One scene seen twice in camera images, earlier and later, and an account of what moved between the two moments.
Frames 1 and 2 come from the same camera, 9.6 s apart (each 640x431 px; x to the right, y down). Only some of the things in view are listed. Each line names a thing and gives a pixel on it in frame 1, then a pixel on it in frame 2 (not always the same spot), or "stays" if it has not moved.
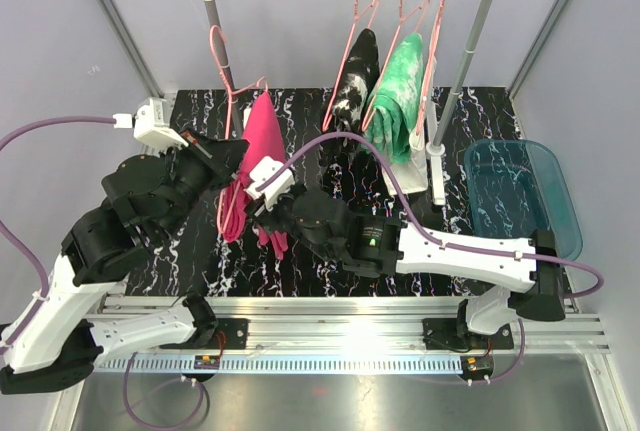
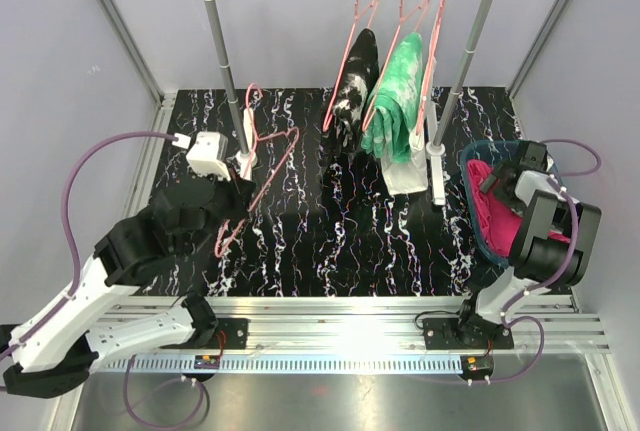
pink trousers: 264,143 -> 500,226
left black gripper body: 216,170 -> 228,202
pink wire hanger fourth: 433,54 stays
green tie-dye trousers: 392,108 stays
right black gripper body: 281,217 -> 510,201
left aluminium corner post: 118,22 stays
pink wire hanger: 230,87 -> 257,139
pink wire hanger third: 401,23 stays
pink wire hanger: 374,3 stays
